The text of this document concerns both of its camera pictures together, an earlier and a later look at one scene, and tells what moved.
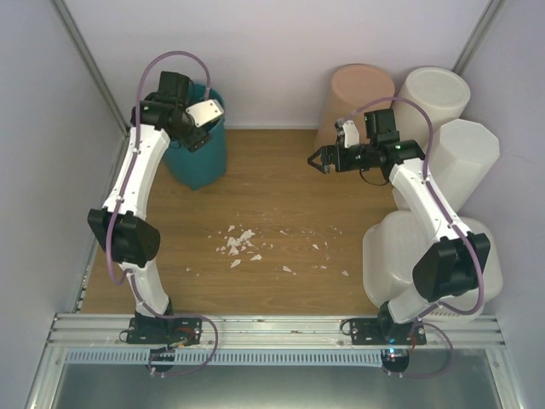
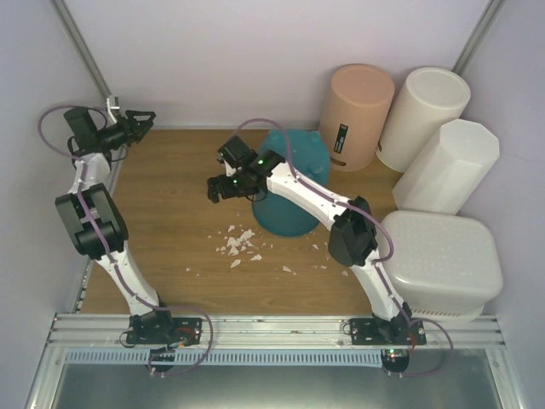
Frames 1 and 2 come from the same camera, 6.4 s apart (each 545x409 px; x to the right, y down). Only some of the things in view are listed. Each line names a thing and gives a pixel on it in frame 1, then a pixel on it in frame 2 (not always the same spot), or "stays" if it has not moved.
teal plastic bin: (208, 164) → (308, 153)
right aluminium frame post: (479, 35) stays
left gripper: (194, 142) → (134, 129)
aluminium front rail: (87, 331) stays
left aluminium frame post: (71, 25) stays
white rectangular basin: (393, 244) stays
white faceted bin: (463, 152) stays
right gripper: (326, 152) → (227, 191)
